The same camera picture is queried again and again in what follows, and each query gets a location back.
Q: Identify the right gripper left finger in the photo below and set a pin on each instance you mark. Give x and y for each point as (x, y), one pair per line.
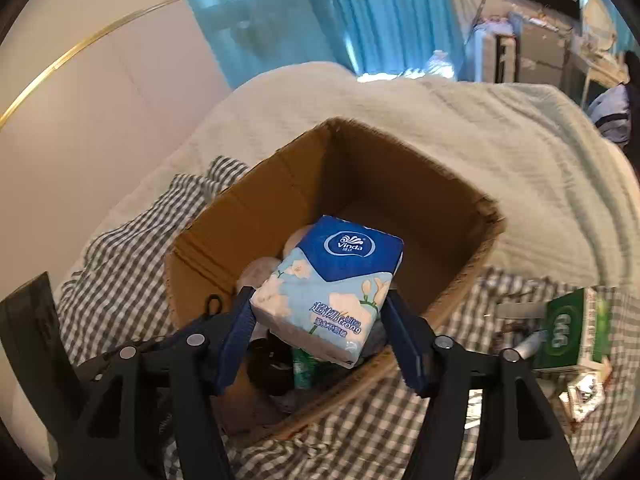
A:
(158, 391)

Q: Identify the blue Vinda tissue pack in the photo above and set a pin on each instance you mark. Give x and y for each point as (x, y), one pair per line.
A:
(327, 293)

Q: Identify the dark red book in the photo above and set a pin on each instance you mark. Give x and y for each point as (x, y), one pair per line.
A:
(585, 393)

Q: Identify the grey checkered bed sheet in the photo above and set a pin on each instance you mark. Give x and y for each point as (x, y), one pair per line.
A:
(117, 293)

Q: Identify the small white bottle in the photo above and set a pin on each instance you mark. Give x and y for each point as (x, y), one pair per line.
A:
(530, 345)

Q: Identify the green white medicine box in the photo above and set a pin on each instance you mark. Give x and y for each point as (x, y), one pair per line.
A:
(576, 333)

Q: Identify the white tube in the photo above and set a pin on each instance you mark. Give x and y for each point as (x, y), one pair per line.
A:
(521, 310)

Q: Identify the pale green fluffy blanket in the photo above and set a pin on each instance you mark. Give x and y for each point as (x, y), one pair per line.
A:
(569, 196)

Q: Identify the brown cardboard box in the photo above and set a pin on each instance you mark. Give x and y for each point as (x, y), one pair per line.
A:
(353, 172)

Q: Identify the black clothes on chair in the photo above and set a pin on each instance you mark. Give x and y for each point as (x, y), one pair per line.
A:
(615, 113)

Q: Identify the grey mini fridge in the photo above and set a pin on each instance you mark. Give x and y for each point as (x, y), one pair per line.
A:
(541, 55)

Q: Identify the oval vanity mirror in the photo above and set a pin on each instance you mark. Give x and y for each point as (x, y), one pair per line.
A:
(598, 27)

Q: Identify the blue curtain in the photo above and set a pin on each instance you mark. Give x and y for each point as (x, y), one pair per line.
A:
(368, 37)

